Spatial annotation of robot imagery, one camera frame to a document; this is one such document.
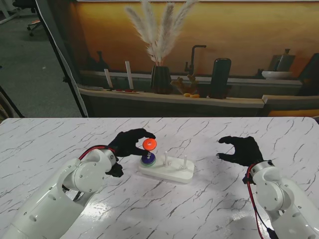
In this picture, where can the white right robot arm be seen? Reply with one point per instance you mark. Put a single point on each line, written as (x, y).
(274, 194)

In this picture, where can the printed kitchen backdrop banner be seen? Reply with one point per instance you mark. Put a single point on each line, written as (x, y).
(224, 25)

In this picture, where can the black stand leg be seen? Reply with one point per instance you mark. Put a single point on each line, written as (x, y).
(12, 104)

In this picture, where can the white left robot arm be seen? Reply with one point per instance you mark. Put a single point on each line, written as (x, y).
(49, 206)

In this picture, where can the black backdrop stand pole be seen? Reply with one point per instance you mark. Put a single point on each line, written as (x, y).
(65, 79)

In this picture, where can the black office chair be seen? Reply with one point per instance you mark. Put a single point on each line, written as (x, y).
(33, 25)

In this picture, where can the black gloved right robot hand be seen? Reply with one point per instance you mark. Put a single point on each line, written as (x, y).
(249, 152)

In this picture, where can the white Hanoi base with rods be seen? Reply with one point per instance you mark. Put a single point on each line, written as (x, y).
(174, 174)

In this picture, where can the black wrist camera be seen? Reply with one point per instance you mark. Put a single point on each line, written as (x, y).
(246, 179)
(115, 171)

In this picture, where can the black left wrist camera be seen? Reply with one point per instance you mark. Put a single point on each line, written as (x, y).
(115, 171)

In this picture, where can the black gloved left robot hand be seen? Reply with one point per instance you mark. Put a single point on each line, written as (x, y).
(124, 144)

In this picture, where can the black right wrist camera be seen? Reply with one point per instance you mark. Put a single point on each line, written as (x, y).
(246, 179)

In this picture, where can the white desk frame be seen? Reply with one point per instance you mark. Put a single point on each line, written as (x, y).
(10, 18)

